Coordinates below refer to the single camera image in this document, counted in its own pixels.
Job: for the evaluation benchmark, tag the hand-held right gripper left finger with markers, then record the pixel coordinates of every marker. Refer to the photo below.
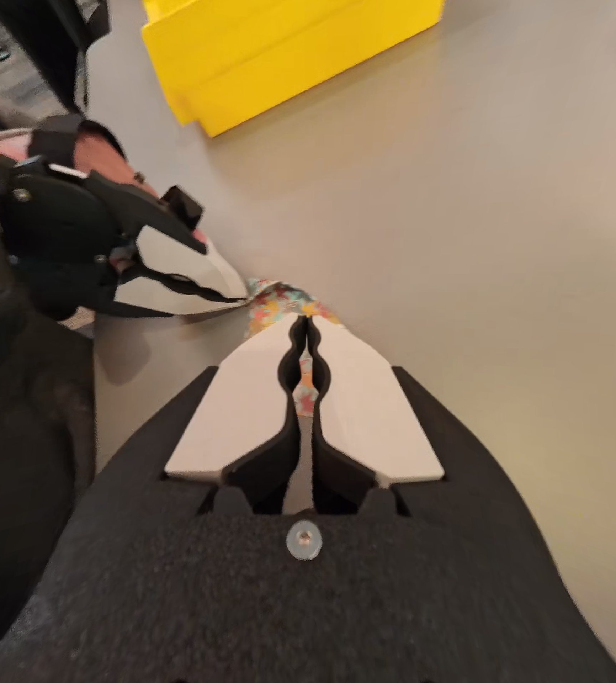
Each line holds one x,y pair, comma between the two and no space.
233,416

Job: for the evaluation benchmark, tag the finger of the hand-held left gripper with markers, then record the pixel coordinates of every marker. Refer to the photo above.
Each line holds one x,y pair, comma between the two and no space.
148,299
180,256

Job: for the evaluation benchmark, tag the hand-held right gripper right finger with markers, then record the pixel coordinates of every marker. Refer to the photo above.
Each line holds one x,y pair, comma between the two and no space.
377,416

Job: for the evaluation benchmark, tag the leaf-patterned teal origami paper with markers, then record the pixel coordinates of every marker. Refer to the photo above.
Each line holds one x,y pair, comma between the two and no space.
270,304

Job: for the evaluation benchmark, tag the person's left hand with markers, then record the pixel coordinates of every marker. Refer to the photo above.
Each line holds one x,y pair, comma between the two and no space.
105,154

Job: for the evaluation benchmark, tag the yellow plastic bin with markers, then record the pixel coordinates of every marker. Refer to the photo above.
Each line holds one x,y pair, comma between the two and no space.
286,64

